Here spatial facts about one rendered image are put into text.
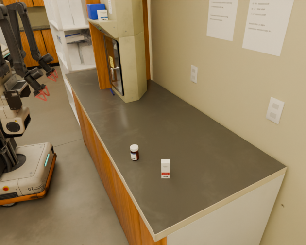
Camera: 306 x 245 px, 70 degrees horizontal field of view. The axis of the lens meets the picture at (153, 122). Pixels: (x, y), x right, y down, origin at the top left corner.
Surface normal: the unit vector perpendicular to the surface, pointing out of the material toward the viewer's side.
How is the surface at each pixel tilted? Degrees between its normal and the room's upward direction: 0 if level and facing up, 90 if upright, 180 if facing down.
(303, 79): 90
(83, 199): 0
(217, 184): 0
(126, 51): 90
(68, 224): 0
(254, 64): 90
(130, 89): 90
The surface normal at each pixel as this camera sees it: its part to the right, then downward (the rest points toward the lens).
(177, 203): -0.04, -0.86
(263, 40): -0.89, 0.26
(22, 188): 0.20, 0.50
